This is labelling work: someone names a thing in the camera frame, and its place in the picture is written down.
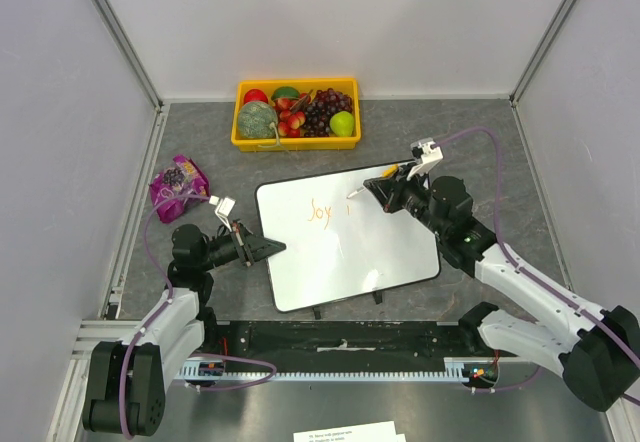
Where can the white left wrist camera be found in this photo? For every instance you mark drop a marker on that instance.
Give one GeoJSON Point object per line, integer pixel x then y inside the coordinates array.
{"type": "Point", "coordinates": [223, 207]}

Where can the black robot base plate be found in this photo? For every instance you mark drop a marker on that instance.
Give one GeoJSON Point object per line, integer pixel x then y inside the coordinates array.
{"type": "Point", "coordinates": [345, 347]}

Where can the yellow plastic fruit tray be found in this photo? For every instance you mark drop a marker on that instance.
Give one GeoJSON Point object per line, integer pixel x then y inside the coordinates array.
{"type": "Point", "coordinates": [308, 89]}

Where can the red lychee cluster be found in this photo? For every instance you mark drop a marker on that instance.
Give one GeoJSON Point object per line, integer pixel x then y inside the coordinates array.
{"type": "Point", "coordinates": [291, 118]}

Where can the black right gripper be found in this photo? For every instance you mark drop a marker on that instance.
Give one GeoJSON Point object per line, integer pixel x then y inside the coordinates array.
{"type": "Point", "coordinates": [395, 195]}

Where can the white marker pen orange tip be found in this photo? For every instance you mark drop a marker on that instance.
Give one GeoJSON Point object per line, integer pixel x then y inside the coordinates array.
{"type": "Point", "coordinates": [369, 183]}

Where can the white paper sheet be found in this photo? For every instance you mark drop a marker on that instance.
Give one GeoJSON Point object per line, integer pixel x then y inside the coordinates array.
{"type": "Point", "coordinates": [372, 432]}

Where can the green striped melon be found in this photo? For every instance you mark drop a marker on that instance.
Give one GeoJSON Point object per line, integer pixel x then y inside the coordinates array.
{"type": "Point", "coordinates": [257, 120]}

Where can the white whiteboard black frame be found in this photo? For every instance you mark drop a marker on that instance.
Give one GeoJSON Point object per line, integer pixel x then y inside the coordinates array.
{"type": "Point", "coordinates": [339, 242]}

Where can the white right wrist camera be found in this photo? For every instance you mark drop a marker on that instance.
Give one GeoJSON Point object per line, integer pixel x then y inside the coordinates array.
{"type": "Point", "coordinates": [427, 155]}

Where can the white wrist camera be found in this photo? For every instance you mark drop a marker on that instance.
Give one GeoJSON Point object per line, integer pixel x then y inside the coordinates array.
{"type": "Point", "coordinates": [427, 155]}
{"type": "Point", "coordinates": [223, 207]}

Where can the purple snack bag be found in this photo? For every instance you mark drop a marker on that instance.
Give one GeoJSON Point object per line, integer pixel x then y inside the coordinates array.
{"type": "Point", "coordinates": [181, 177]}

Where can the dark red grape bunch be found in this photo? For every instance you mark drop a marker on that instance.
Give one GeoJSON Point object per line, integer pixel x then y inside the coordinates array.
{"type": "Point", "coordinates": [322, 108]}

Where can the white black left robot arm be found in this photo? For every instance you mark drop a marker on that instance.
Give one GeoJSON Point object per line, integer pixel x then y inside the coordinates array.
{"type": "Point", "coordinates": [128, 378]}

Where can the green red mango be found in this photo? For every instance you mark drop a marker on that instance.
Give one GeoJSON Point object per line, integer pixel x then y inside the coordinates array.
{"type": "Point", "coordinates": [287, 92]}

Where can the green pear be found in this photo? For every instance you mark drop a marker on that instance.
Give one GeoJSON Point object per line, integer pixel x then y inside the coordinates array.
{"type": "Point", "coordinates": [342, 124]}

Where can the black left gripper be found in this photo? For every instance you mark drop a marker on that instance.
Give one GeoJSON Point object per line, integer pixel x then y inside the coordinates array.
{"type": "Point", "coordinates": [252, 247]}

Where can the red apple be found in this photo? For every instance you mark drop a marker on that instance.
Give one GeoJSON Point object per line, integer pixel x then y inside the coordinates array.
{"type": "Point", "coordinates": [255, 95]}

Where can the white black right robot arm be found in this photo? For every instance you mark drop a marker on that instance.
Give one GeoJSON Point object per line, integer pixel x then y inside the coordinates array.
{"type": "Point", "coordinates": [595, 351]}

